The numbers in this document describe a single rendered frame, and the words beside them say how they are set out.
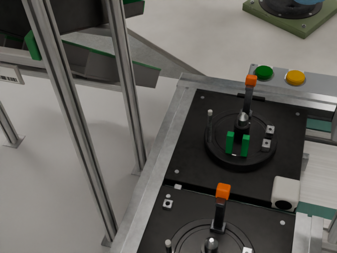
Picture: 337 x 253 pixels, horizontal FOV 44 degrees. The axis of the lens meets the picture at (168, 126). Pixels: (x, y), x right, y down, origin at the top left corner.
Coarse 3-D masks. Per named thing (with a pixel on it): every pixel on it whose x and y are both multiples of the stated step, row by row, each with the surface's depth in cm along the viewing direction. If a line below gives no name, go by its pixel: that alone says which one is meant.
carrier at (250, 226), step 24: (168, 192) 75; (192, 192) 75; (168, 216) 72; (192, 216) 72; (240, 216) 71; (264, 216) 71; (288, 216) 71; (144, 240) 69; (168, 240) 58; (192, 240) 67; (216, 240) 61; (240, 240) 66; (264, 240) 68; (288, 240) 68
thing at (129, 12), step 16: (0, 0) 51; (16, 0) 50; (64, 0) 54; (80, 0) 57; (96, 0) 60; (128, 0) 74; (0, 16) 52; (16, 16) 51; (64, 16) 55; (80, 16) 58; (96, 16) 62; (128, 16) 70; (0, 32) 53; (16, 32) 52; (64, 32) 56
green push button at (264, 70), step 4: (256, 68) 96; (260, 68) 95; (264, 68) 95; (268, 68) 95; (256, 72) 95; (260, 72) 94; (264, 72) 94; (268, 72) 94; (272, 72) 95; (260, 76) 94; (264, 76) 94; (268, 76) 94
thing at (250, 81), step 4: (248, 76) 79; (252, 76) 79; (256, 76) 80; (248, 80) 79; (252, 80) 79; (256, 80) 79; (248, 84) 79; (252, 84) 79; (248, 88) 78; (252, 88) 78; (248, 92) 80; (252, 92) 80; (248, 96) 81; (244, 100) 81; (248, 100) 81; (244, 104) 82; (248, 104) 82; (244, 108) 82; (248, 108) 82; (248, 112) 82
